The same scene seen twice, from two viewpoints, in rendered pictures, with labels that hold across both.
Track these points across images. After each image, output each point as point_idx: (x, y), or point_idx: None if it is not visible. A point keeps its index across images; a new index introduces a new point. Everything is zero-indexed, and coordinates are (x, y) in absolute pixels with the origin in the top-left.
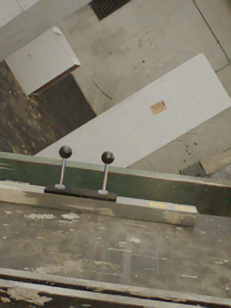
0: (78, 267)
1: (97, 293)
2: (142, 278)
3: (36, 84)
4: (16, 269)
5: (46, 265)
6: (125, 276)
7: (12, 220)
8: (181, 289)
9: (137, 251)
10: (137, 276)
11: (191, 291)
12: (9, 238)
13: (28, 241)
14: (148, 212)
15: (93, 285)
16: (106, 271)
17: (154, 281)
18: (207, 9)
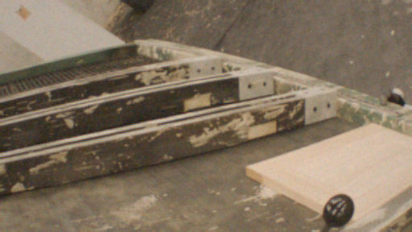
0: (120, 215)
1: (55, 143)
2: (49, 225)
3: None
4: (171, 190)
5: (153, 205)
6: (66, 221)
7: (287, 228)
8: (10, 225)
9: None
10: (55, 225)
11: (1, 226)
12: (241, 210)
13: (215, 217)
14: None
15: (62, 147)
16: (88, 220)
17: (37, 225)
18: None
